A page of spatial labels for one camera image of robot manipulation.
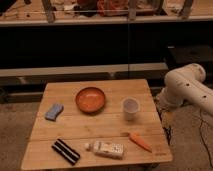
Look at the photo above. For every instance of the blue sponge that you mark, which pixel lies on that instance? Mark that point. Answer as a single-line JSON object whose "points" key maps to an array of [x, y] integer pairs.
{"points": [[53, 112]]}

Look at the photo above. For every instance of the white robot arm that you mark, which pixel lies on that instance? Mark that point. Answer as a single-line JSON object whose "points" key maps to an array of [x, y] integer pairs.
{"points": [[186, 83]]}

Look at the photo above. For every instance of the black striped rectangular block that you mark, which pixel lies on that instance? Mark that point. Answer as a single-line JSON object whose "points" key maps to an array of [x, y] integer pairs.
{"points": [[66, 151]]}

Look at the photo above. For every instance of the black box on shelf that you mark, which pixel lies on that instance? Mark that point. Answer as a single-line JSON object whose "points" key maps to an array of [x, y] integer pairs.
{"points": [[179, 56]]}

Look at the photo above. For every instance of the orange ceramic bowl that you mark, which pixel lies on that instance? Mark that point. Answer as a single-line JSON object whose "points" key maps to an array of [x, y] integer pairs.
{"points": [[90, 99]]}

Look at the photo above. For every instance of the orange pepper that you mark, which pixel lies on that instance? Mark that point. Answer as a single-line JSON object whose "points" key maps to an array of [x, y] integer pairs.
{"points": [[134, 137]]}

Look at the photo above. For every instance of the white lying bottle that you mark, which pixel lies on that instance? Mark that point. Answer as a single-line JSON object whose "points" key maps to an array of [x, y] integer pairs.
{"points": [[106, 149]]}

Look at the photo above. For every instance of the translucent plastic cup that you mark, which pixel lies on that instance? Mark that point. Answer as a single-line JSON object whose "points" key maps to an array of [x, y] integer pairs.
{"points": [[130, 108]]}

